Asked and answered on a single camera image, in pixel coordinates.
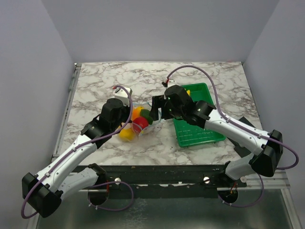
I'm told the dark green avocado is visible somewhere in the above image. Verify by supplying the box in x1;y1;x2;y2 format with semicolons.
140;109;153;125

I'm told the yellow peach with leaf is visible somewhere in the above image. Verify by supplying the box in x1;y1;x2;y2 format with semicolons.
132;106;143;120

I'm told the yellow lemon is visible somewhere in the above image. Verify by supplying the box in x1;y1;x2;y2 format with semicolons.
119;128;135;141

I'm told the red apple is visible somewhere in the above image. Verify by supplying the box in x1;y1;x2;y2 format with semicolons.
132;116;149;133

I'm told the clear zip bag teal zipper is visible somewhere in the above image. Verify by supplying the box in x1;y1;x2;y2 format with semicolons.
118;102;161;142

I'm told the green plastic tray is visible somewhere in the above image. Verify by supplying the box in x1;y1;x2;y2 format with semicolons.
173;83;226;147

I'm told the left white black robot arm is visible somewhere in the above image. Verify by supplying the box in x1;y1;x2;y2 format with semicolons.
20;97;133;219

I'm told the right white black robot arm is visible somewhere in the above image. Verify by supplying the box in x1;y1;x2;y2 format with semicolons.
150;85;283;187

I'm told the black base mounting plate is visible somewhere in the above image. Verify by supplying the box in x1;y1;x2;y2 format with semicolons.
89;165;246;199

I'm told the black digital scale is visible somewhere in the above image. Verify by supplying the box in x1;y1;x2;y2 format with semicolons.
229;116;255;158

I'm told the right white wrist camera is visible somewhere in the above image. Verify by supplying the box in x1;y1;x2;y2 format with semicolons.
166;80;176;88

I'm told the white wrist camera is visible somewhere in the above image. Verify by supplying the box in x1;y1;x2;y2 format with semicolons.
114;87;130;106
166;80;176;88

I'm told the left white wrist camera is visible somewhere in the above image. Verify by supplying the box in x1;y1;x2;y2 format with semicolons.
114;87;130;106

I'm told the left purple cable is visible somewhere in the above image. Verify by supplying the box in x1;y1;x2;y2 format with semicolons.
20;85;134;219

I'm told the aluminium frame rail left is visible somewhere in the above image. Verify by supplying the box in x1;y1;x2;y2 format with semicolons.
51;63;82;160

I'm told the aluminium frame rail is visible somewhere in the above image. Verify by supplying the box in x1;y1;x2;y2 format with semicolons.
216;169;292;191
51;63;82;160

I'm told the aluminium frame rail right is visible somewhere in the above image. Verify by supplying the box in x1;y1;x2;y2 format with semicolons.
216;169;292;191

